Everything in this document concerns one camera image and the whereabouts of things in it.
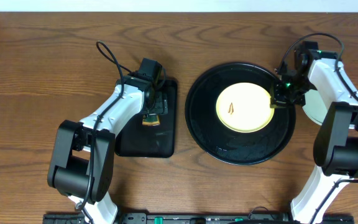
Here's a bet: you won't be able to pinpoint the yellow green sponge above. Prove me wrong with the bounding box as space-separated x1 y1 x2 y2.
142 114 160 126

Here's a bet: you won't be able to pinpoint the yellow plate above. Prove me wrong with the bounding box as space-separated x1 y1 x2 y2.
215 83 275 133

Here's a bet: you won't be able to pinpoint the black round tray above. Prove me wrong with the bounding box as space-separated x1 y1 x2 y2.
185 62 296 165

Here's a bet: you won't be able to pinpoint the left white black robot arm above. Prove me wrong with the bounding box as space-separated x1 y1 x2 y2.
47 77 168 223

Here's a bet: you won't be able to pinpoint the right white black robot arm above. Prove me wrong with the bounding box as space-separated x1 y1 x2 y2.
270 48 358 223

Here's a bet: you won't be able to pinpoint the black rectangular tray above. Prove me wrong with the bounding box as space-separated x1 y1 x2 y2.
115 79 178 158

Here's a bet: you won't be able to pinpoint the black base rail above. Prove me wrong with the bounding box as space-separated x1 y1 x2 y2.
42 212 355 224

